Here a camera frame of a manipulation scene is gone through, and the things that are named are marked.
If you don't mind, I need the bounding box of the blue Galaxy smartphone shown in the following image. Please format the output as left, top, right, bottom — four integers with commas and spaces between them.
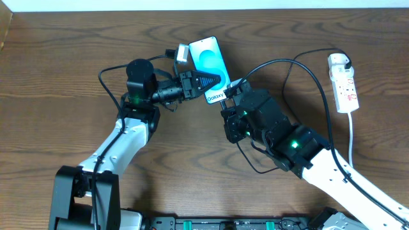
189, 36, 231, 104

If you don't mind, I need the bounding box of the black USB charging cable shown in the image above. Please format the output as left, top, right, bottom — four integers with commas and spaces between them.
220, 47, 353, 175

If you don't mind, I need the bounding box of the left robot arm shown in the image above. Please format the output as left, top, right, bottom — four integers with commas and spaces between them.
49, 59, 221, 229

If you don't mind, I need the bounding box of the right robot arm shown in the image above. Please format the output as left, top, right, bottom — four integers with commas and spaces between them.
221, 82, 408, 229

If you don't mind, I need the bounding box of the white USB charger plug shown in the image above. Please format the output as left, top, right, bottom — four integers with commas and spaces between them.
328, 53, 354, 73

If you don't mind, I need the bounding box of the white power strip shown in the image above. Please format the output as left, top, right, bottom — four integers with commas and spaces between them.
329, 66, 359, 114

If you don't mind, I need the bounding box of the cardboard box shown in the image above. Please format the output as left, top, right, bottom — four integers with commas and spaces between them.
0, 1, 13, 50

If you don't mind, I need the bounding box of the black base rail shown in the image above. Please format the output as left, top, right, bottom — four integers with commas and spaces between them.
141, 217, 310, 230

